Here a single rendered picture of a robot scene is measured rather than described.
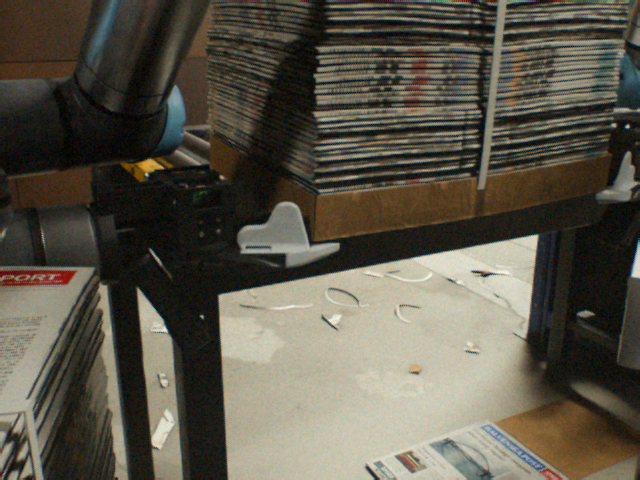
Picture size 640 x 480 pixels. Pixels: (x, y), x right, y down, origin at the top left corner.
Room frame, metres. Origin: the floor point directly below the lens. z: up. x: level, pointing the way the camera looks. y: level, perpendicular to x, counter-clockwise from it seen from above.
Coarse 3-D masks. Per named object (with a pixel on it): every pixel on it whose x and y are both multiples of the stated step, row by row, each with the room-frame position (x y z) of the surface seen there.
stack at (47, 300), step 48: (0, 288) 0.38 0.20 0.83; (48, 288) 0.38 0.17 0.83; (96, 288) 0.42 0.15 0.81; (0, 336) 0.31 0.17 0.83; (48, 336) 0.31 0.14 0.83; (96, 336) 0.40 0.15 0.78; (0, 384) 0.26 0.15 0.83; (48, 384) 0.28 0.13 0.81; (96, 384) 0.40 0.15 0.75; (0, 432) 0.23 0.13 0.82; (48, 432) 0.27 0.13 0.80; (96, 432) 0.38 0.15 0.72
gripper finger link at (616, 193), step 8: (624, 160) 0.75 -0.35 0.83; (624, 168) 0.75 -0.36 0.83; (632, 168) 0.78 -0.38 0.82; (624, 176) 0.75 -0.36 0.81; (632, 176) 0.78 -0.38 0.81; (616, 184) 0.74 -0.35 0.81; (624, 184) 0.76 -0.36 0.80; (632, 184) 0.77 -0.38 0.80; (600, 192) 0.74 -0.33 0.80; (608, 192) 0.74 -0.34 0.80; (616, 192) 0.74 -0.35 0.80; (624, 192) 0.74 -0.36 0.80; (600, 200) 0.73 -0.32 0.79; (608, 200) 0.74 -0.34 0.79; (616, 200) 0.74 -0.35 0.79; (624, 200) 0.75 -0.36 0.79
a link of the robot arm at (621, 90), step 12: (636, 0) 0.89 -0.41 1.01; (636, 12) 0.88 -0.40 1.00; (636, 24) 0.87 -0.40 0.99; (636, 36) 0.87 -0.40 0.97; (624, 48) 0.89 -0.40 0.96; (636, 48) 0.87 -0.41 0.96; (624, 60) 0.87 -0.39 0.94; (636, 60) 0.87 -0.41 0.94; (624, 72) 0.86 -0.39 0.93; (636, 72) 0.86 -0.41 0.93; (624, 84) 0.86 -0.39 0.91; (636, 84) 0.86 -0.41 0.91; (624, 96) 0.86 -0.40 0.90; (636, 96) 0.87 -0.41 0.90; (624, 108) 0.90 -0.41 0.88; (636, 108) 0.88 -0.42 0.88
